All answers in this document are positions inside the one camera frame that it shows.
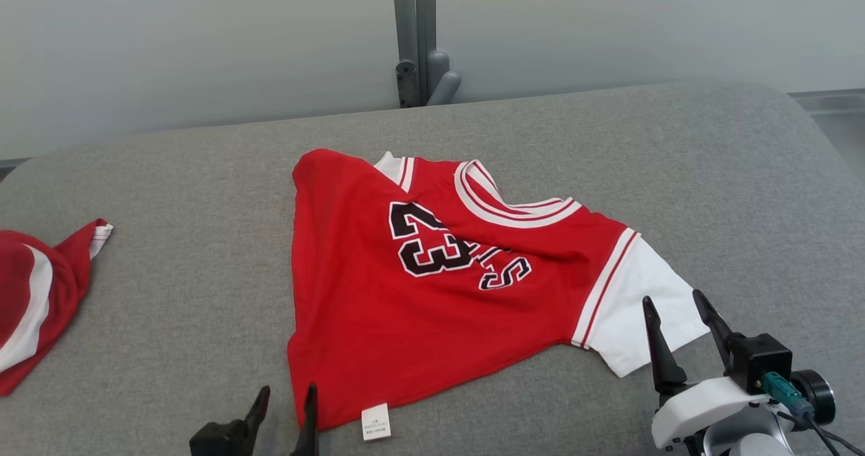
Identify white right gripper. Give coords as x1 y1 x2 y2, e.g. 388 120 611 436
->
642 289 775 451

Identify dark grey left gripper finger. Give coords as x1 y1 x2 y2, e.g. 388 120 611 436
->
291 383 320 456
244 386 272 437

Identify red basketball jersey white sleeves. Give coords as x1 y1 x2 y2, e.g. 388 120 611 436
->
287 148 710 442

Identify red shorts white side stripe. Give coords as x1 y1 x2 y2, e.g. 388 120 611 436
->
0 218 114 397

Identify teal right camera connector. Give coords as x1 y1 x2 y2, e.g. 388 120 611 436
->
763 371 814 422

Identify grey metal floor rail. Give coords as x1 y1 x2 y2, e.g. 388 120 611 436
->
787 88 865 116

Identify grey cylindrical post foot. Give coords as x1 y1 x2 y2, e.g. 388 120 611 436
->
426 50 463 107

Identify grey metal upright post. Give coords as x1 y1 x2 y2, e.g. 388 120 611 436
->
391 0 438 109

